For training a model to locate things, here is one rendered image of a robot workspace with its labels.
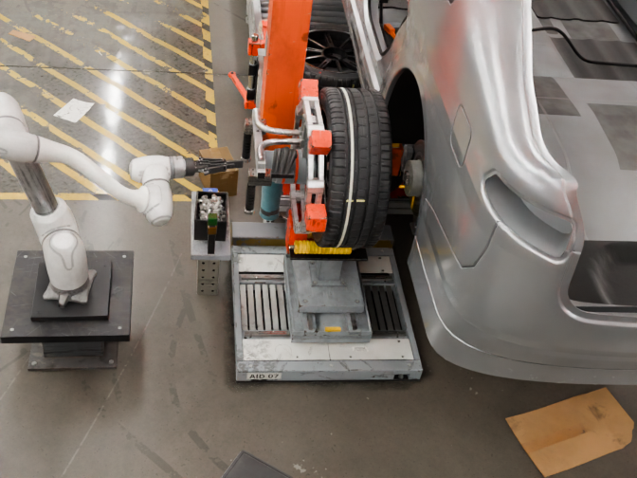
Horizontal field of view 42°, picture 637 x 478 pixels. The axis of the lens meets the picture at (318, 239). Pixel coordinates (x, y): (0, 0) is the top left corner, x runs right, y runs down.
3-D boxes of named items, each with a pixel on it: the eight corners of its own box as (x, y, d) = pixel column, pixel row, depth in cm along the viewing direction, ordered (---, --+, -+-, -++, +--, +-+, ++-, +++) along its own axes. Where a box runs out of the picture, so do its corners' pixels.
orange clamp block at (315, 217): (322, 216, 323) (325, 232, 316) (302, 216, 321) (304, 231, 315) (324, 203, 318) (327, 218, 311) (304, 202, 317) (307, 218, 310)
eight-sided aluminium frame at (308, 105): (312, 260, 338) (330, 154, 302) (297, 260, 337) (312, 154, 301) (300, 177, 378) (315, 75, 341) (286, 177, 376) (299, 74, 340)
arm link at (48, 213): (48, 262, 345) (39, 227, 358) (85, 248, 348) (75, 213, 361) (-25, 125, 286) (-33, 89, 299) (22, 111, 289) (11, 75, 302)
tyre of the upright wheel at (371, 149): (368, 278, 351) (402, 180, 298) (313, 278, 347) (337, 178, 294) (352, 160, 389) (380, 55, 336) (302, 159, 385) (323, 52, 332)
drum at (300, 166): (314, 191, 339) (318, 164, 330) (263, 190, 336) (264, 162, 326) (310, 170, 349) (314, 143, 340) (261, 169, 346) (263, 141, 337)
